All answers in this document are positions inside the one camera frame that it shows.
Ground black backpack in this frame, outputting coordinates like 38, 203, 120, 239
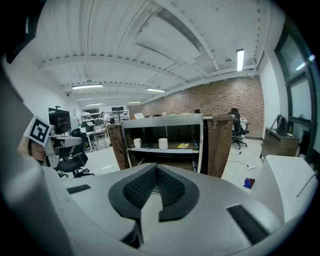
275, 114, 289, 137

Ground black office chair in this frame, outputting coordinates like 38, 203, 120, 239
56, 128, 95, 179
231, 121, 251, 151

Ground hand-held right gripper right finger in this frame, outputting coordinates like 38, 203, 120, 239
156, 162, 283, 249

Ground white shelving unit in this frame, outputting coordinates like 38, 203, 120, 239
80, 108, 131, 126

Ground person's left forearm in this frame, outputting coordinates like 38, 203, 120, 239
17, 138, 46, 164

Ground black television screen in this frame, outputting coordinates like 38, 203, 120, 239
48, 107, 71, 135

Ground wooden cabinet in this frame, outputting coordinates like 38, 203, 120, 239
259, 126, 301, 161

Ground black framed window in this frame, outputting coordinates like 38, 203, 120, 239
273, 22, 320, 166

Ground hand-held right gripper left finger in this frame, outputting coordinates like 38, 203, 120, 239
44, 162, 158, 251

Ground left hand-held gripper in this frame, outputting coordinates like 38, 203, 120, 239
24, 114, 84, 168

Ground stainless steel cart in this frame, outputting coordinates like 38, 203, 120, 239
107, 113, 236, 179

